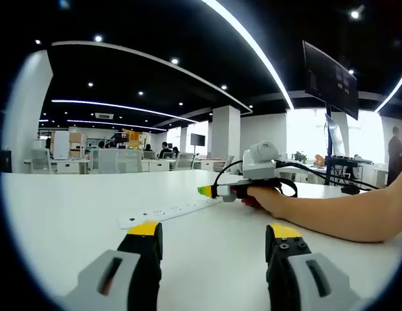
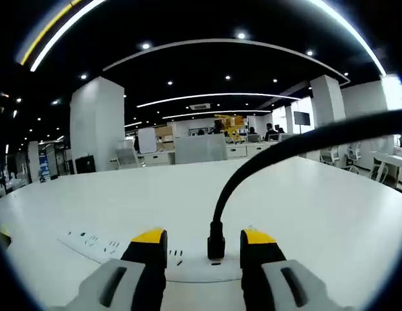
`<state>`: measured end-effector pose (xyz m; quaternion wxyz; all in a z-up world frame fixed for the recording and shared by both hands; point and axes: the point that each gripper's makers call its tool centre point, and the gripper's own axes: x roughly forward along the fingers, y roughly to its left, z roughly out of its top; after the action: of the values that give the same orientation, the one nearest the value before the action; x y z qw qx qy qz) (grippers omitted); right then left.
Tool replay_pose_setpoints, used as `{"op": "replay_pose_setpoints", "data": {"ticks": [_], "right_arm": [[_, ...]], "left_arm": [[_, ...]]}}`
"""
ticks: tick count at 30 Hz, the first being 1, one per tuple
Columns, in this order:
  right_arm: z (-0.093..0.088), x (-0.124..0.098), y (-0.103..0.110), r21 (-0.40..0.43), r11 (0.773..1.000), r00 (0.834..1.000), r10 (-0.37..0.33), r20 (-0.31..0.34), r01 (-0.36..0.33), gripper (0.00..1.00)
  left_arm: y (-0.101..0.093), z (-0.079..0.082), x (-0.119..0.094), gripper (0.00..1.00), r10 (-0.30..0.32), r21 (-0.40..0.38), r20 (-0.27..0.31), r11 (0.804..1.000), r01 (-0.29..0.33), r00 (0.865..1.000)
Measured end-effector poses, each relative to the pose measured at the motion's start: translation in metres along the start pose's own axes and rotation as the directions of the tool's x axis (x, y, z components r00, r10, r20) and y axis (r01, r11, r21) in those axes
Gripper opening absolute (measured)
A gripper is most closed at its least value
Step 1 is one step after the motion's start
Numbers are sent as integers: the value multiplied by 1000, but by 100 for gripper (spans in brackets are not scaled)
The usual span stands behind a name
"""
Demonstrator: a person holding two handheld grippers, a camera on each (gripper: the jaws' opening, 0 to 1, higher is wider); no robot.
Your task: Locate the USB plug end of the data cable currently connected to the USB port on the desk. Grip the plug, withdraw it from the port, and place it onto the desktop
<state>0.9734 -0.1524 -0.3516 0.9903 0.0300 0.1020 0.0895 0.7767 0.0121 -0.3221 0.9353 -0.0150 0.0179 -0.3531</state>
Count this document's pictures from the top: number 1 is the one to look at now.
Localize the green potted plant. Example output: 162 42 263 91
291 151 309 165

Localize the equipment cart with cables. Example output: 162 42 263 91
324 154 374 186

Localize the white tall appliance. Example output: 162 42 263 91
52 130 71 161

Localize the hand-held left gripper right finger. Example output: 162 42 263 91
264 222 366 311

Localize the white USB port power strip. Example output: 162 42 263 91
117 198 223 231

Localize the person's right hand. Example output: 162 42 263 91
241 186 287 219

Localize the long ceiling light strip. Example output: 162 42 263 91
200 0 296 110

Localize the large dark hanging monitor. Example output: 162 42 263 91
302 40 361 156

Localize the small monitor on stand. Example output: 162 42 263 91
190 133 207 159

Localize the white desk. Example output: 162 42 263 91
0 168 402 311

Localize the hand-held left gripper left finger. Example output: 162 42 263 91
63 221 164 311

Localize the black data cable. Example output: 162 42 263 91
214 160 244 189

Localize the white office chair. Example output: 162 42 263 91
29 148 53 174
213 155 235 173
173 152 197 172

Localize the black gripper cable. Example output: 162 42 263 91
274 159 380 190

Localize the tilted laptop screen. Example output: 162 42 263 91
324 113 348 157

